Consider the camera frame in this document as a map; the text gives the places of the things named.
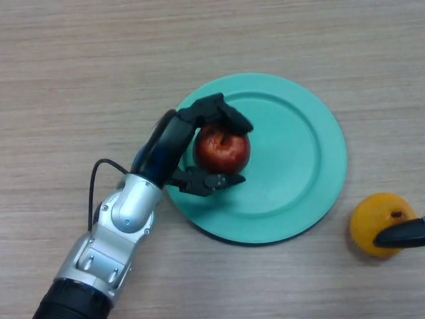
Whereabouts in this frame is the green round plate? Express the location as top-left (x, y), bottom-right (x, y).
top-left (165, 72), bottom-right (348, 247)

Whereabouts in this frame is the red apple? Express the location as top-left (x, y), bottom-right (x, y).
top-left (195, 123), bottom-right (252, 173)

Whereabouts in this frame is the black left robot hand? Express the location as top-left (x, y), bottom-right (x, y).
top-left (131, 92), bottom-right (255, 197)

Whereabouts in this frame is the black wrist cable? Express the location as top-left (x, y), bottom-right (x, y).
top-left (88, 159), bottom-right (130, 233)

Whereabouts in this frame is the orange fruit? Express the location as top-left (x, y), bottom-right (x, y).
top-left (349, 192), bottom-right (418, 259)

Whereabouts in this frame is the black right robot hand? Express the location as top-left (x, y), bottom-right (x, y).
top-left (373, 216), bottom-right (425, 249)

